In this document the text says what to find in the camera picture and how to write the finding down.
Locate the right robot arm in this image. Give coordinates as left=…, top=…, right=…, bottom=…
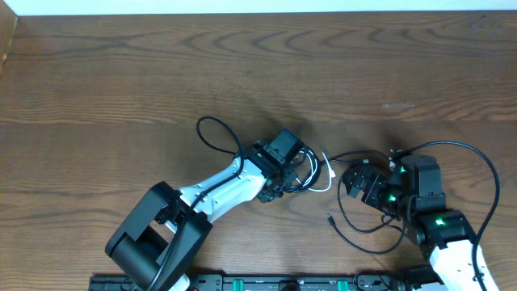
left=341, top=155, right=498, bottom=290

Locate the black cable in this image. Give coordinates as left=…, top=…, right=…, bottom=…
left=282, top=145, right=407, bottom=255

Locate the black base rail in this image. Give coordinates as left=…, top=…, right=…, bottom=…
left=87, top=273, right=445, bottom=291

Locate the camera cable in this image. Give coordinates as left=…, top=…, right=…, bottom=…
left=389, top=140, right=502, bottom=291
left=145, top=116, right=247, bottom=291

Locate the left camera cable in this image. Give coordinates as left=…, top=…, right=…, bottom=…
left=145, top=116, right=247, bottom=291

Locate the right camera cable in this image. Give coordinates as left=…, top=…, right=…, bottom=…
left=389, top=140, right=502, bottom=291

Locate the white cable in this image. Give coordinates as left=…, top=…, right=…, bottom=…
left=294, top=150, right=337, bottom=193

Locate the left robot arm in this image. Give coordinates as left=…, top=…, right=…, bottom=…
left=105, top=129, right=308, bottom=290

